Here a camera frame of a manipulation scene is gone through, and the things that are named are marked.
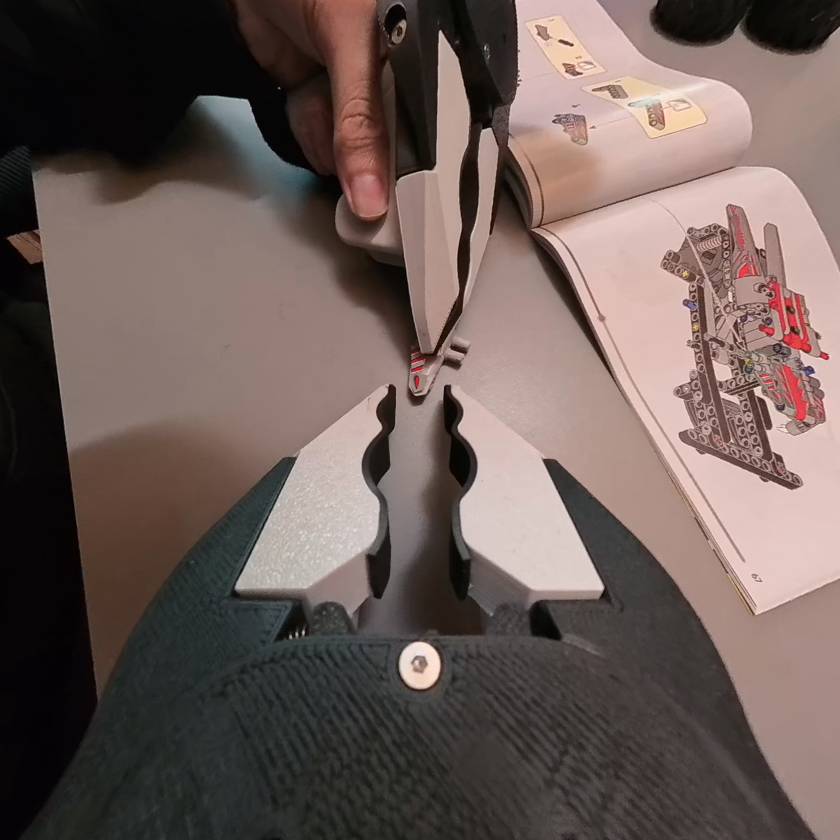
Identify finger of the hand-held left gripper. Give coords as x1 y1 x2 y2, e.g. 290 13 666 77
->
396 29 475 357
453 126 501 329

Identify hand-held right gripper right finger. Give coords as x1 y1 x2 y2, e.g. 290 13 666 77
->
442 383 606 610

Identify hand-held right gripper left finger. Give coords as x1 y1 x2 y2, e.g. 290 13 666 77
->
232 383 399 619

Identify grey red-striped toy brick piece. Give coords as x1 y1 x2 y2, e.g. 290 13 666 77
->
406 336 473 399

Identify person's left forearm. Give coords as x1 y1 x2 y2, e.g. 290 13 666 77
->
0 0 309 166

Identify grey desk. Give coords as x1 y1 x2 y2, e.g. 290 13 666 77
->
31 0 840 840

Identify person's left hand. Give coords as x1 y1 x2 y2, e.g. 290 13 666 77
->
235 0 396 221

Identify black toy tire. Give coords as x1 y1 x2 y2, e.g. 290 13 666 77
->
744 0 840 52
648 0 744 38

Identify open building instruction booklet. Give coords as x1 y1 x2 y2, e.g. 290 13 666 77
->
501 0 840 616

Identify person's dark clothing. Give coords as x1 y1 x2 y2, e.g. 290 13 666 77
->
0 146 101 840

